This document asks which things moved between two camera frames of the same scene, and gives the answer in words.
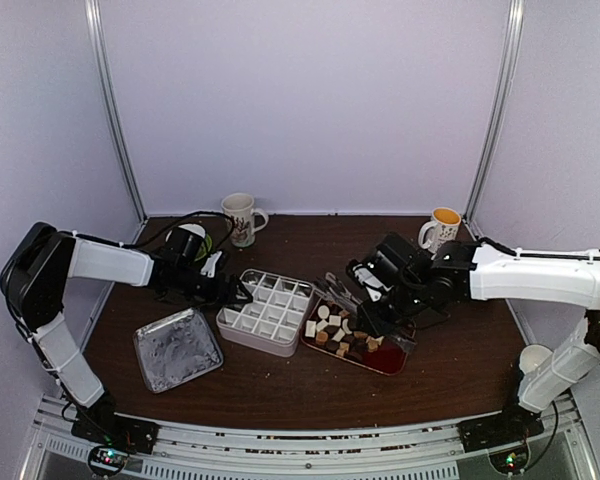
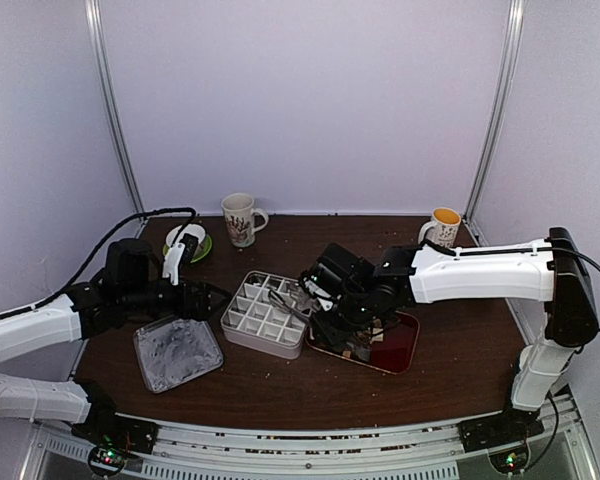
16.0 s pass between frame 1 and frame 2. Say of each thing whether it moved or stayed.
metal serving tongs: moved
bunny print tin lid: stayed
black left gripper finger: moved
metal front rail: stayed
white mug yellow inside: stayed
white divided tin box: stayed
